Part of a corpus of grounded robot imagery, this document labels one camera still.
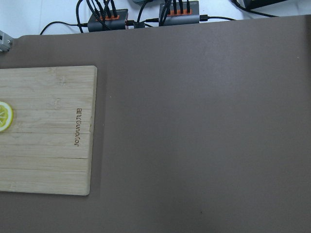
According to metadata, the lemon slice beside knife blade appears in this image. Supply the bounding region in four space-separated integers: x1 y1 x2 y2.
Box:
0 101 14 132

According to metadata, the aluminium frame post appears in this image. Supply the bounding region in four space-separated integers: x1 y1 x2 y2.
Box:
0 31 14 52

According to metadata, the bamboo cutting board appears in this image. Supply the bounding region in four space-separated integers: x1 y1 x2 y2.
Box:
0 66 97 196

